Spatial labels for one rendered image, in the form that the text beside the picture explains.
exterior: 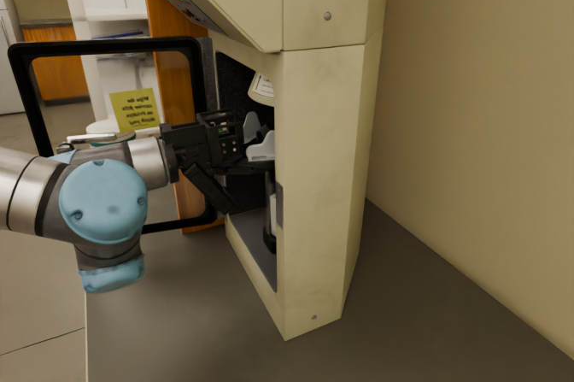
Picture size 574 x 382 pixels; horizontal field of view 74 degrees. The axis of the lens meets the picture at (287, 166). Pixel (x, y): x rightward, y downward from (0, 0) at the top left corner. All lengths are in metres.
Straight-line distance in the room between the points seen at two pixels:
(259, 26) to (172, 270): 0.57
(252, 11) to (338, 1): 0.10
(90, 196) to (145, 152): 0.19
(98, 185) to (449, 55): 0.67
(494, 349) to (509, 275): 0.16
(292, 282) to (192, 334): 0.21
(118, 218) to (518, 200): 0.65
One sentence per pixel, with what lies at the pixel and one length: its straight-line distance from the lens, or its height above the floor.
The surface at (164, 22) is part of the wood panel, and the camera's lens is 0.78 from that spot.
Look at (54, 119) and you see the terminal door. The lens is 0.79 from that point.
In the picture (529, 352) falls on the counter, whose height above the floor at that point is 0.94.
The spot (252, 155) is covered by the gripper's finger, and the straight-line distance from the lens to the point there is 0.59.
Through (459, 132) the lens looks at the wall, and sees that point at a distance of 0.84.
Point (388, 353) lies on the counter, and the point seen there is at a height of 0.94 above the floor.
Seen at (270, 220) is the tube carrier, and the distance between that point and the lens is 0.69.
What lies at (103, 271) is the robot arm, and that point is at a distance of 0.51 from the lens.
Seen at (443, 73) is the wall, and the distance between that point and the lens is 0.85.
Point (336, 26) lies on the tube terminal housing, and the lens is 0.47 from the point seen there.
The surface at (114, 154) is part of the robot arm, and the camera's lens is 0.56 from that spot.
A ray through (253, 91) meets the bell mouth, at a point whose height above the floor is 1.33.
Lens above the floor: 1.49
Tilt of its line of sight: 27 degrees down
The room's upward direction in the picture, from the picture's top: straight up
